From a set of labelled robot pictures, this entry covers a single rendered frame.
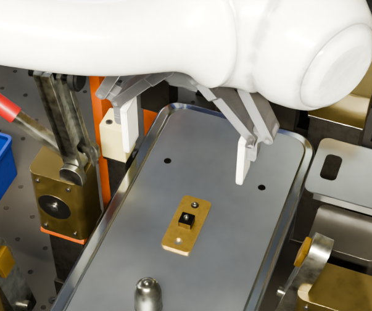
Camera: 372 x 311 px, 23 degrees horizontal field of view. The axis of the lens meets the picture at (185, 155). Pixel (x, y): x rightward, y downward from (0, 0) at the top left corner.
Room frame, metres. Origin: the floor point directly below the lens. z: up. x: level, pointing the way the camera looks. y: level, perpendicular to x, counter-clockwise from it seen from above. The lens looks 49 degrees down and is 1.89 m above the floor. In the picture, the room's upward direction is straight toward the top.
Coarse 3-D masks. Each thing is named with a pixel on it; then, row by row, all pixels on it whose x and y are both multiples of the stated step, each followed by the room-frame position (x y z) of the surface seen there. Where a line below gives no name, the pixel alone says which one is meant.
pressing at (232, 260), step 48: (144, 144) 0.81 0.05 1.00; (192, 144) 0.81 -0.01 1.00; (288, 144) 0.81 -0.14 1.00; (144, 192) 0.73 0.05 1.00; (192, 192) 0.73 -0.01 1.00; (240, 192) 0.73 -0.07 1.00; (288, 192) 0.73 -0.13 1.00; (96, 240) 0.65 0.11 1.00; (144, 240) 0.65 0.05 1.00; (240, 240) 0.65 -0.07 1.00; (96, 288) 0.58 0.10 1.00; (192, 288) 0.58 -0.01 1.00; (240, 288) 0.58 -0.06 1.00
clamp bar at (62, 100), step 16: (48, 80) 0.71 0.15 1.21; (64, 80) 0.72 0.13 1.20; (80, 80) 0.72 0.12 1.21; (48, 96) 0.71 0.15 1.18; (64, 96) 0.74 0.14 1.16; (48, 112) 0.72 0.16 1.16; (64, 112) 0.71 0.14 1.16; (80, 112) 0.74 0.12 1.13; (64, 128) 0.71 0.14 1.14; (80, 128) 0.73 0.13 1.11; (64, 144) 0.71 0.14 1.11; (80, 144) 0.73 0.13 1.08; (64, 160) 0.71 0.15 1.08; (80, 160) 0.71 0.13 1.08
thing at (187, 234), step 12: (180, 204) 0.70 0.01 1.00; (204, 204) 0.70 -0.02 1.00; (180, 216) 0.69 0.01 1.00; (192, 216) 0.68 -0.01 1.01; (204, 216) 0.69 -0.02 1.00; (168, 228) 0.67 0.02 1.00; (180, 228) 0.67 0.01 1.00; (192, 228) 0.67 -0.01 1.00; (168, 240) 0.65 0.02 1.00; (192, 240) 0.65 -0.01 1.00
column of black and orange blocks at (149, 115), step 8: (152, 88) 1.00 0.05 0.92; (160, 88) 0.99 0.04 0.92; (168, 88) 0.99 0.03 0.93; (176, 88) 1.02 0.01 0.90; (144, 96) 1.00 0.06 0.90; (152, 96) 1.00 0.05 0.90; (160, 96) 0.99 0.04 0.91; (168, 96) 0.99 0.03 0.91; (176, 96) 1.02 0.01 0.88; (144, 104) 1.00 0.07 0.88; (152, 104) 1.00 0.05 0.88; (160, 104) 0.99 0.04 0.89; (144, 112) 1.01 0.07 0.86; (152, 112) 1.00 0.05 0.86; (144, 120) 1.01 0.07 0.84; (152, 120) 1.00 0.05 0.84; (144, 128) 1.01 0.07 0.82; (144, 136) 1.01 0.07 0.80; (168, 160) 0.99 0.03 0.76
